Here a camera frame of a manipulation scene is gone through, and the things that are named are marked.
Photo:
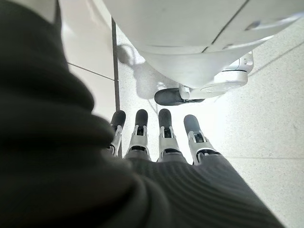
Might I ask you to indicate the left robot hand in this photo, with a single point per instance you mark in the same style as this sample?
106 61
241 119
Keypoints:
71 166

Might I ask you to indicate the black left robot foot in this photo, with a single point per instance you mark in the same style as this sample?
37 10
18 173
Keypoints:
168 97

